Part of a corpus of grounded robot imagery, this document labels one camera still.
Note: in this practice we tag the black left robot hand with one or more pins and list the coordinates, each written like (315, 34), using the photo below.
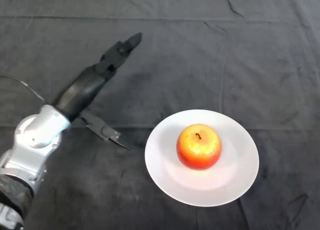
(82, 90)

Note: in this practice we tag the red yellow apple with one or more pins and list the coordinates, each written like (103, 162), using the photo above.
(199, 147)

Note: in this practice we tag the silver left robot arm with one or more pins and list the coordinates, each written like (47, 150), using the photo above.
(32, 145)

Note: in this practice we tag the white round plate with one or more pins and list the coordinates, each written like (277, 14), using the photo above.
(202, 165)

